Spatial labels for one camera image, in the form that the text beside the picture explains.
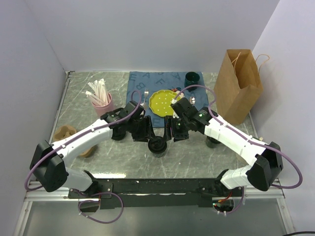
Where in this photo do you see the silver spoon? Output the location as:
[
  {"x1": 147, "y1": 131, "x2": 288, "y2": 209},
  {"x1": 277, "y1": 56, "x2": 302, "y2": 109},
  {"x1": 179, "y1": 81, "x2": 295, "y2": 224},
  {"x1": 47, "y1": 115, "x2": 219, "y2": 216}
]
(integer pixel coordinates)
[{"x1": 189, "y1": 96, "x2": 196, "y2": 105}]

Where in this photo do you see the purple cable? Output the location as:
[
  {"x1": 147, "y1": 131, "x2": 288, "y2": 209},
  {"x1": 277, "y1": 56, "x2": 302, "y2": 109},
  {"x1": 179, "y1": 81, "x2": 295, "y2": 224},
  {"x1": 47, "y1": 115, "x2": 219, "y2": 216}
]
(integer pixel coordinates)
[
  {"x1": 173, "y1": 85, "x2": 303, "y2": 216},
  {"x1": 24, "y1": 90, "x2": 146, "y2": 224}
]

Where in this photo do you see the dark transparent coffee cup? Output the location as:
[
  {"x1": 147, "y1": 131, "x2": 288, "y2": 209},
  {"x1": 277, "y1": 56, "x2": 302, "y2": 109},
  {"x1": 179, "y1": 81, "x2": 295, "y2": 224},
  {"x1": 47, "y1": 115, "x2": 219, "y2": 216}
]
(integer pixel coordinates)
[{"x1": 152, "y1": 150, "x2": 166, "y2": 158}]

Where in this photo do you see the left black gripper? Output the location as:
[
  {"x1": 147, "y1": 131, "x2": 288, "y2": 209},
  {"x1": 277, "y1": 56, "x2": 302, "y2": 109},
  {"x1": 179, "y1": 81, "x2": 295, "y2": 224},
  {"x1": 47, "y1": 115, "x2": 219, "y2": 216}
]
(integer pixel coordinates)
[{"x1": 127, "y1": 115, "x2": 157, "y2": 143}]

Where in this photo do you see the yellow dotted plate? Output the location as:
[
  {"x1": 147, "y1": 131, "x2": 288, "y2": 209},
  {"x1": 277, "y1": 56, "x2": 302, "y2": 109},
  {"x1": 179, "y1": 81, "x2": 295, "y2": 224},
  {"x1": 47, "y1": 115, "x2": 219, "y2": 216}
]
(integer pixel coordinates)
[{"x1": 149, "y1": 89, "x2": 178, "y2": 117}]

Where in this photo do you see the brown paper bag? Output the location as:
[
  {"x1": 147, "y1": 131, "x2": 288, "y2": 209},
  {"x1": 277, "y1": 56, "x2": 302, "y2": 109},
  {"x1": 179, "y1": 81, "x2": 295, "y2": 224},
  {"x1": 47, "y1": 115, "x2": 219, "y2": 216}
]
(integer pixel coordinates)
[{"x1": 214, "y1": 49, "x2": 263, "y2": 125}]

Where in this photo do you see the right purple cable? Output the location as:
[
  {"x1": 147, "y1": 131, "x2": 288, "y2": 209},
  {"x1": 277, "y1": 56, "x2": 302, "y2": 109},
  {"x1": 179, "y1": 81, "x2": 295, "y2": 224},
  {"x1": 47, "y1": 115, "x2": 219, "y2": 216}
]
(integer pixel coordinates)
[{"x1": 173, "y1": 85, "x2": 303, "y2": 216}]

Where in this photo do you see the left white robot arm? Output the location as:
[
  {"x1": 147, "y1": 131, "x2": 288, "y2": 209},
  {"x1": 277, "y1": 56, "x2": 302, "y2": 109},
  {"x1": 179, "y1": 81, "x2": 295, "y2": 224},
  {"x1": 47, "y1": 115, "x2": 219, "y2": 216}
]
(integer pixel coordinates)
[{"x1": 30, "y1": 101, "x2": 155, "y2": 198}]

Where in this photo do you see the white wrapped straws bundle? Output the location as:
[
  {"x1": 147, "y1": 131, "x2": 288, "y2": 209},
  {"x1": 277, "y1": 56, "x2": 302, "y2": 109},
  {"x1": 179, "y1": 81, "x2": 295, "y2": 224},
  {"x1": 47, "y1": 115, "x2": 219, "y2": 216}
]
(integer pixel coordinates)
[{"x1": 85, "y1": 78, "x2": 111, "y2": 106}]

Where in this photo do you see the black coffee cup lid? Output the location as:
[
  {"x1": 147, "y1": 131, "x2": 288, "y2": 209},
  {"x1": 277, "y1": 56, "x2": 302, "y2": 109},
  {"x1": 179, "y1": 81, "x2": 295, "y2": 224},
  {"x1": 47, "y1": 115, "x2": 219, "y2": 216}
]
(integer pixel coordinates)
[{"x1": 148, "y1": 136, "x2": 167, "y2": 152}]

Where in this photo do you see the brown cardboard cup carrier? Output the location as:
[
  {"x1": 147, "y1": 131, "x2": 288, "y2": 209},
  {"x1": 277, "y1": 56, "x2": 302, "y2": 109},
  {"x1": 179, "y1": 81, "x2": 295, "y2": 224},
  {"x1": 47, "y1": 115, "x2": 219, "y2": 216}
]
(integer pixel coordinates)
[{"x1": 53, "y1": 125, "x2": 96, "y2": 158}]

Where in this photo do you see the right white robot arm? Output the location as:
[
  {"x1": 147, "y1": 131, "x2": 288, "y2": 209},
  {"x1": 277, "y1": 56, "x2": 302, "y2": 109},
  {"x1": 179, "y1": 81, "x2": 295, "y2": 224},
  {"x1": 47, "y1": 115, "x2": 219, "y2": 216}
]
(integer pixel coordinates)
[{"x1": 170, "y1": 98, "x2": 283, "y2": 196}]

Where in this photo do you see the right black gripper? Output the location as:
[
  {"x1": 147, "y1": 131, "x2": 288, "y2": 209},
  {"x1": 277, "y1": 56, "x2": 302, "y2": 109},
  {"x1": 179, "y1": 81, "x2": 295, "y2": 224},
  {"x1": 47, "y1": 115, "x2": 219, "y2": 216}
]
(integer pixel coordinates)
[{"x1": 162, "y1": 115, "x2": 190, "y2": 142}]

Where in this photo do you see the small cartoon figurine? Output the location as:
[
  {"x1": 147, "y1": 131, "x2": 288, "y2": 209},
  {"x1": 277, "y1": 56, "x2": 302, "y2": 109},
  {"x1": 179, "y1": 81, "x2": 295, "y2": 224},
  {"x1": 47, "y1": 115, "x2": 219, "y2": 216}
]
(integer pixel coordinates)
[{"x1": 171, "y1": 88, "x2": 184, "y2": 96}]

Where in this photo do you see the blue alphabet placemat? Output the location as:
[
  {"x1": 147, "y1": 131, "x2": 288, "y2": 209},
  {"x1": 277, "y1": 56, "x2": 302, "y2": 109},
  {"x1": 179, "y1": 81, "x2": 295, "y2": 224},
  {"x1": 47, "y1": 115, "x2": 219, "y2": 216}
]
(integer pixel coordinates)
[{"x1": 126, "y1": 71, "x2": 209, "y2": 128}]

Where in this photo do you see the black cup stack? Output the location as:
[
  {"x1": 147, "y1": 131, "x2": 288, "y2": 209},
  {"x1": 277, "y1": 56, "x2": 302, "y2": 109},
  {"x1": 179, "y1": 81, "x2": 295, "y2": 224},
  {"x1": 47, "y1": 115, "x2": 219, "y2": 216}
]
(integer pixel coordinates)
[{"x1": 205, "y1": 136, "x2": 221, "y2": 148}]

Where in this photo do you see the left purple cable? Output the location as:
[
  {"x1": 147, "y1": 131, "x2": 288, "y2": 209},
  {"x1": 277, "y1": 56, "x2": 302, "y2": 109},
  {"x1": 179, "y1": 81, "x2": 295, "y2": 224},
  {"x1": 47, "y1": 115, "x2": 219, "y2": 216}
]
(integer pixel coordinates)
[{"x1": 24, "y1": 90, "x2": 146, "y2": 224}]

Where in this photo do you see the pink straw holder cup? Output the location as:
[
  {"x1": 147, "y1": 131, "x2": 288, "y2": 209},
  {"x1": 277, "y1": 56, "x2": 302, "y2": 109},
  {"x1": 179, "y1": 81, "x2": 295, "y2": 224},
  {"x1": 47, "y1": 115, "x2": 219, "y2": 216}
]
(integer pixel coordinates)
[{"x1": 91, "y1": 93, "x2": 115, "y2": 117}]

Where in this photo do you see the stack of black lids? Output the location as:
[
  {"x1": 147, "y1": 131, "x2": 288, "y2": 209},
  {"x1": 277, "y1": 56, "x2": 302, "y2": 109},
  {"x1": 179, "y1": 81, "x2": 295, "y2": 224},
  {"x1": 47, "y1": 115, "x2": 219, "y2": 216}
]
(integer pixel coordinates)
[{"x1": 111, "y1": 127, "x2": 126, "y2": 141}]

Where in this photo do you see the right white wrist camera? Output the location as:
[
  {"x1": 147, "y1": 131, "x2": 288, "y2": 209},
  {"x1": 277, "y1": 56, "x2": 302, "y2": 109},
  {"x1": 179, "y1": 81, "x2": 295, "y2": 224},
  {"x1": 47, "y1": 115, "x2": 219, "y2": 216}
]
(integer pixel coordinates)
[{"x1": 171, "y1": 93, "x2": 184, "y2": 104}]

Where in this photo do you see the dark green mug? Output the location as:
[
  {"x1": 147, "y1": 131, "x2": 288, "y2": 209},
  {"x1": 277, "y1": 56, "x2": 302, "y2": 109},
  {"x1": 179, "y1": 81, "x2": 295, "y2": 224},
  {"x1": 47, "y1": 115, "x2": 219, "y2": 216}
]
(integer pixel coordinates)
[{"x1": 184, "y1": 72, "x2": 200, "y2": 87}]

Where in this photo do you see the silver fork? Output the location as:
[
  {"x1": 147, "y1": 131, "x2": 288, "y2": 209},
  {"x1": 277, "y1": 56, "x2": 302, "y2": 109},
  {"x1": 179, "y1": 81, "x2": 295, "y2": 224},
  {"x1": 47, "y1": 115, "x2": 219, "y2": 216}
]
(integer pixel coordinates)
[{"x1": 143, "y1": 88, "x2": 149, "y2": 104}]

